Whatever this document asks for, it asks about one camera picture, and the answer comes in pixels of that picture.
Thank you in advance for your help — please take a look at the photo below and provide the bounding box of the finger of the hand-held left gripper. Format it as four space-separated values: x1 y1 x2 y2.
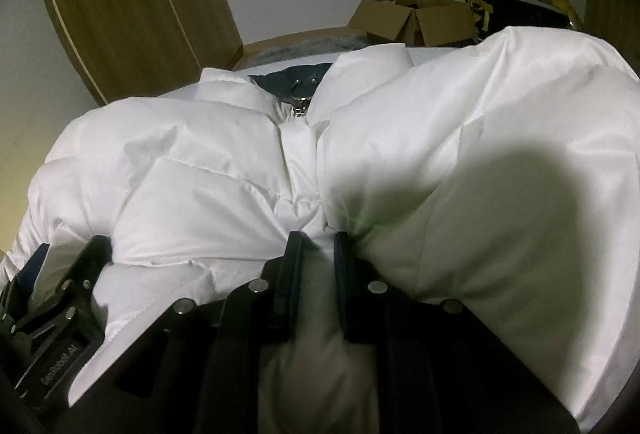
32 235 113 330
0 241 51 335

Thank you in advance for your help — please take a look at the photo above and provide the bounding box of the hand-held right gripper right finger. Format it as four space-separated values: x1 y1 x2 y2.
332 231 581 434

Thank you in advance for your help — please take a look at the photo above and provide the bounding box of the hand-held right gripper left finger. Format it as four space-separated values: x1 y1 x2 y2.
67 230 306 434

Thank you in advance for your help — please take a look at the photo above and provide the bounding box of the black and yellow box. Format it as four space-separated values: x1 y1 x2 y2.
462 0 583 40

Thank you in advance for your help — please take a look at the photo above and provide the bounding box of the white puffer jacket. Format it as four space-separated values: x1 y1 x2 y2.
0 25 640 434

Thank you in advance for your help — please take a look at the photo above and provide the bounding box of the open cardboard box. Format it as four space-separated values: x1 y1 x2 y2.
347 0 477 48

